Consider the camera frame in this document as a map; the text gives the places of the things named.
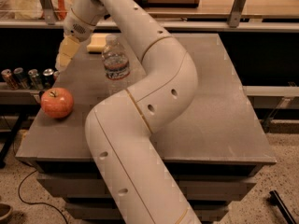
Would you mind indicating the black bar on floor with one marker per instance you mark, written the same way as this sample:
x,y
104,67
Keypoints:
x,y
277,201

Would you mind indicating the clear plastic water bottle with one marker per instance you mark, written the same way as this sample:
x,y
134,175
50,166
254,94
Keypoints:
x,y
116,64

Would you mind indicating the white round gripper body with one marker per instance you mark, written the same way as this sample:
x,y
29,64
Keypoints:
x,y
76,27

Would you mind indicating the yellow sponge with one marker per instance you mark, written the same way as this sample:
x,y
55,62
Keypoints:
x,y
97,43

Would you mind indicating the right metal bracket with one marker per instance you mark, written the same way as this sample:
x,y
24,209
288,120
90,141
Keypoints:
x,y
236,12

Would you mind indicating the lower grey drawer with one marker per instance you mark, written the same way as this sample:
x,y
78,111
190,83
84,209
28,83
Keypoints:
x,y
109,211

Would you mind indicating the orange white bag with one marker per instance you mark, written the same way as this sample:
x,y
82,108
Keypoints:
x,y
60,7

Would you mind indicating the orange drink can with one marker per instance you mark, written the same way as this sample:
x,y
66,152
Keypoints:
x,y
8,77

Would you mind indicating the red drink can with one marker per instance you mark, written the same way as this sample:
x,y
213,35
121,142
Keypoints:
x,y
55,75

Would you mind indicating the black table leg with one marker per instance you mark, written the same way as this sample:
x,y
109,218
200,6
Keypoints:
x,y
12,133

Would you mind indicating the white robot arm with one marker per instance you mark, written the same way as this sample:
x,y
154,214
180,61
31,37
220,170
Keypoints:
x,y
118,129

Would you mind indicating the grey drawer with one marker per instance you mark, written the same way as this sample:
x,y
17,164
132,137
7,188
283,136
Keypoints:
x,y
109,211
92,186

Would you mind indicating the grey drawer cabinet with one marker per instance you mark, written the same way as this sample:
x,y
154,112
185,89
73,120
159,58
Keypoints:
x,y
217,135

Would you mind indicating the green drink can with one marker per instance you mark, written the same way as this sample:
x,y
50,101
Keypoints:
x,y
36,79

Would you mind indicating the upper grey drawer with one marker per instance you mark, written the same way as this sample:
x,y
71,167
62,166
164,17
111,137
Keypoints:
x,y
92,186

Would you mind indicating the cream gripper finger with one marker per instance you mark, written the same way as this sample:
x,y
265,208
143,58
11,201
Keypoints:
x,y
67,50

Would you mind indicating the left metal bracket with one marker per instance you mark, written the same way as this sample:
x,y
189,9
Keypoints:
x,y
49,12

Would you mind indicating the red apple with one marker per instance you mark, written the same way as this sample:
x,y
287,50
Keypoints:
x,y
57,103

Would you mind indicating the metal bracket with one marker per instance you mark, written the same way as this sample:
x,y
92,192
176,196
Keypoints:
x,y
49,12
236,12

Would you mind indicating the dark drink can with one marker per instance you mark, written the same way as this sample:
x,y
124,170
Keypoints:
x,y
48,77

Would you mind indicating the shoe tip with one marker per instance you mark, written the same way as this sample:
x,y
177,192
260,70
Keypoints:
x,y
5,211

